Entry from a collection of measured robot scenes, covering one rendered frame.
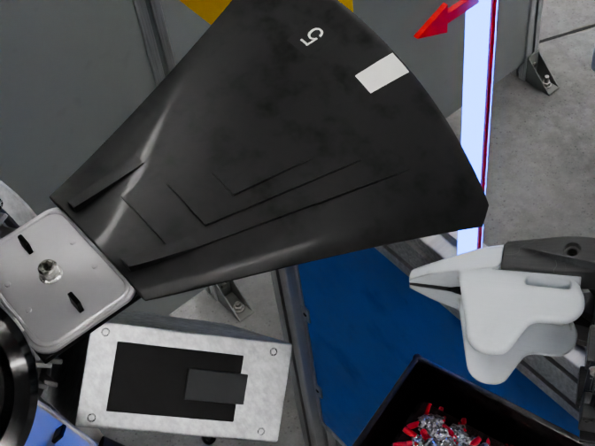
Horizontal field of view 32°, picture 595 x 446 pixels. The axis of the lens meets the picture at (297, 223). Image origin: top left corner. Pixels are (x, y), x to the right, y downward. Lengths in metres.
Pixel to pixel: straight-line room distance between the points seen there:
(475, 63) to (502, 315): 0.28
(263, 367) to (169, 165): 0.19
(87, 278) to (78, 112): 0.96
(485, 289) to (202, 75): 0.24
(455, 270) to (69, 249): 0.22
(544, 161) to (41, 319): 1.73
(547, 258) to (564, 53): 1.93
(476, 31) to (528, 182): 1.44
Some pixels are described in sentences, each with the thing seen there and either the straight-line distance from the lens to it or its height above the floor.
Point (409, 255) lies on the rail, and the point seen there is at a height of 0.82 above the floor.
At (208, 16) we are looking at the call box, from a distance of 1.04.
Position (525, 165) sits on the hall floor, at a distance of 2.22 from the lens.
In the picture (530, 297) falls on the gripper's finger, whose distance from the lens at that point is 0.55.
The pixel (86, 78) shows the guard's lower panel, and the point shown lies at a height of 0.65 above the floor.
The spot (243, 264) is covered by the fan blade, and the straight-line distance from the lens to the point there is 0.60.
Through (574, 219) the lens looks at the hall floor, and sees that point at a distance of 2.14.
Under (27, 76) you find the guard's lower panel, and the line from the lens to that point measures 1.48.
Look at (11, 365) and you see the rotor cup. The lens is 0.55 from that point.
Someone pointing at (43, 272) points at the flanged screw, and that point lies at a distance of 0.61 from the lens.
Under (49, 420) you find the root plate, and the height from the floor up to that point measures 1.11.
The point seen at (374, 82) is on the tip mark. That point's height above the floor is 1.19.
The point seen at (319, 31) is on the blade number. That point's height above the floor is 1.20.
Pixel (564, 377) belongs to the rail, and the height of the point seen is 0.83.
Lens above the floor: 1.65
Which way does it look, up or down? 51 degrees down
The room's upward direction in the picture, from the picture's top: 9 degrees counter-clockwise
